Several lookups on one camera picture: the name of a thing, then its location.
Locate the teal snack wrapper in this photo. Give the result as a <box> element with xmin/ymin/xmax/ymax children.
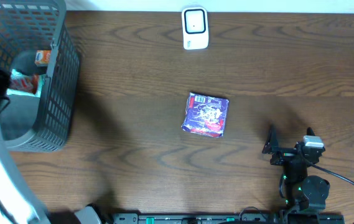
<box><xmin>6</xmin><ymin>69</ymin><xmax>45</xmax><ymax>98</ymax></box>

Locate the orange juice carton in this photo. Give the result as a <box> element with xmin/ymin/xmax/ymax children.
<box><xmin>34</xmin><ymin>50</ymin><xmax>52</xmax><ymax>67</ymax></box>

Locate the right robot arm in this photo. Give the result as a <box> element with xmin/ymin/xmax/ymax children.
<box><xmin>262</xmin><ymin>126</ymin><xmax>330</xmax><ymax>223</ymax></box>

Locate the white barcode scanner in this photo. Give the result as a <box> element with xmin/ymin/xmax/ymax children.
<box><xmin>181</xmin><ymin>7</ymin><xmax>209</xmax><ymax>50</ymax></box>

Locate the purple snack package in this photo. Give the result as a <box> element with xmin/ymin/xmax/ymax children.
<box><xmin>181</xmin><ymin>93</ymin><xmax>229</xmax><ymax>138</ymax></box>

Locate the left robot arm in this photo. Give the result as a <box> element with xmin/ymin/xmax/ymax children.
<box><xmin>0</xmin><ymin>69</ymin><xmax>107</xmax><ymax>224</ymax></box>

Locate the orange chocolate bar wrapper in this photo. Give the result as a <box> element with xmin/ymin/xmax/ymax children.
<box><xmin>9</xmin><ymin>74</ymin><xmax>40</xmax><ymax>94</ymax></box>

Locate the grey plastic mesh basket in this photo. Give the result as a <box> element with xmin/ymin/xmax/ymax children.
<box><xmin>0</xmin><ymin>0</ymin><xmax>80</xmax><ymax>152</ymax></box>

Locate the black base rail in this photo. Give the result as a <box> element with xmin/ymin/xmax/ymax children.
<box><xmin>111</xmin><ymin>212</ymin><xmax>345</xmax><ymax>224</ymax></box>

